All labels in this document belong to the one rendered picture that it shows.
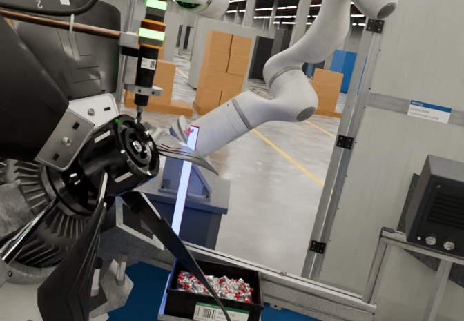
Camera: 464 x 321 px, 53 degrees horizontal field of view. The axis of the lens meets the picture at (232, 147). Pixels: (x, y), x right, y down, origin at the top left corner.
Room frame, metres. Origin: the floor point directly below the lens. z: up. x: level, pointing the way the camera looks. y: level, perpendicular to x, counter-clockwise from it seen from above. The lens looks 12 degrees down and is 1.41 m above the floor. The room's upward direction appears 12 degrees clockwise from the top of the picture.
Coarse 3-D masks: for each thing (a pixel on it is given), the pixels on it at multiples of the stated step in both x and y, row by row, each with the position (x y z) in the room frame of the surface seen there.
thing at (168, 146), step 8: (152, 128) 1.07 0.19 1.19; (152, 136) 1.01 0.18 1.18; (160, 136) 1.04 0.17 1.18; (168, 136) 1.07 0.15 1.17; (160, 144) 0.94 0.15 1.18; (168, 144) 0.97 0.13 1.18; (176, 144) 1.02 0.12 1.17; (160, 152) 0.87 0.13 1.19; (168, 152) 0.90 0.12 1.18; (176, 152) 0.94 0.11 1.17; (184, 152) 0.99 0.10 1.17; (192, 152) 1.05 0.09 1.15; (184, 160) 0.91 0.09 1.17; (192, 160) 0.95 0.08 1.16; (200, 160) 1.01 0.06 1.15; (208, 168) 0.99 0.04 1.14
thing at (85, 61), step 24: (0, 0) 0.82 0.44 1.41; (24, 0) 0.85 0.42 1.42; (48, 0) 0.88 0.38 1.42; (72, 0) 0.91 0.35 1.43; (24, 24) 0.82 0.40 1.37; (96, 24) 0.90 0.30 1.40; (120, 24) 0.94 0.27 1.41; (48, 48) 0.82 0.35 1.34; (72, 48) 0.84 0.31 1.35; (96, 48) 0.86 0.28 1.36; (48, 72) 0.80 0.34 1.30; (72, 72) 0.81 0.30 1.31; (96, 72) 0.83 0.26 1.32; (72, 96) 0.79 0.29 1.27
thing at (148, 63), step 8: (144, 48) 0.83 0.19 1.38; (152, 48) 0.83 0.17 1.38; (144, 56) 0.83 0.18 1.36; (152, 56) 0.83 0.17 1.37; (144, 64) 0.83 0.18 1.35; (152, 64) 0.83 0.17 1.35; (144, 72) 0.83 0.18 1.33; (152, 72) 0.83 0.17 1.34; (136, 80) 0.83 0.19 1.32; (144, 80) 0.83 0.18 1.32; (152, 80) 0.84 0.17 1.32; (136, 96) 0.83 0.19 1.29; (144, 96) 0.83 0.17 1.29; (136, 104) 0.84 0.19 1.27; (144, 104) 0.83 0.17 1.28
